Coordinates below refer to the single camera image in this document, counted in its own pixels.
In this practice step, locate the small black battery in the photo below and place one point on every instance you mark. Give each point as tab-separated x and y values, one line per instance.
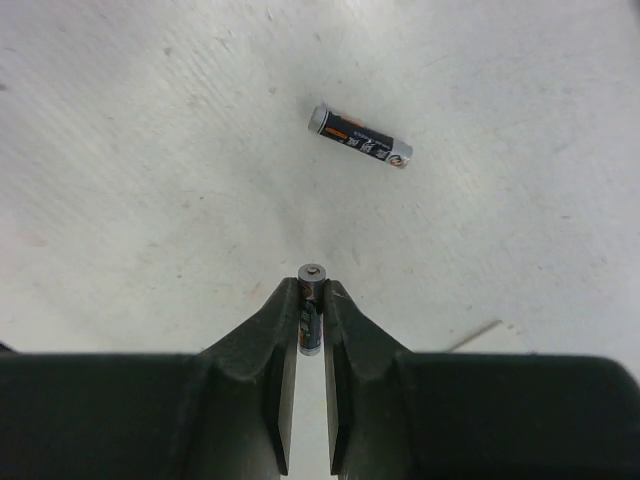
311	279
341	129

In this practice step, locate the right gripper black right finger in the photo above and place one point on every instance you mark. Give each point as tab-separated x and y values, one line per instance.
398	414

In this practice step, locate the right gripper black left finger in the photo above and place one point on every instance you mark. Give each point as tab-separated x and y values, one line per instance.
223	413

